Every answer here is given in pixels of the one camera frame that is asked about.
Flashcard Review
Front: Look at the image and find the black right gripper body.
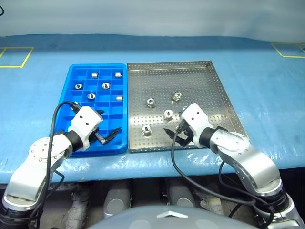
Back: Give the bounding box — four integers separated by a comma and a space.
174, 124, 194, 147

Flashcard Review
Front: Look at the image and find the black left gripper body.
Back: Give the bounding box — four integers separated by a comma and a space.
89, 128, 107, 145

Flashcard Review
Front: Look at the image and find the blue compartment tray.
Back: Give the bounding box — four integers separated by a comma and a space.
49, 63, 128, 158

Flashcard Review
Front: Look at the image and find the perforated metal tray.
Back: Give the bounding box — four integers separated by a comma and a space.
126, 60, 250, 154

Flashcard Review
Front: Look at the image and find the grey rounded cylinder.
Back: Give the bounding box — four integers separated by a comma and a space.
103, 186, 132, 219
166, 183, 196, 208

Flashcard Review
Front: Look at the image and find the blue plastic table cover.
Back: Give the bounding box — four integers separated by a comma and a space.
0, 33, 305, 185

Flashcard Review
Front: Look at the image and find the grey robot torso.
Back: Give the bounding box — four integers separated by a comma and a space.
88, 206, 261, 229

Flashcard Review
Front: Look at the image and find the yellow tape square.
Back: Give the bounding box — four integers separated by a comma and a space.
0, 46, 34, 69
271, 42, 305, 59

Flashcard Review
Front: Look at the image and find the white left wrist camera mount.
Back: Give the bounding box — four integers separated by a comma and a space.
67, 106, 103, 151

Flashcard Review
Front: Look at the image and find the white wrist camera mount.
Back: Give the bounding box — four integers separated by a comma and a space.
67, 106, 103, 151
181, 103, 213, 146

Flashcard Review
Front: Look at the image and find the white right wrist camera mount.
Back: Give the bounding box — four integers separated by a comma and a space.
181, 103, 213, 146

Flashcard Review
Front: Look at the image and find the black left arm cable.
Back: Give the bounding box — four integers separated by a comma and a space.
30, 101, 81, 229

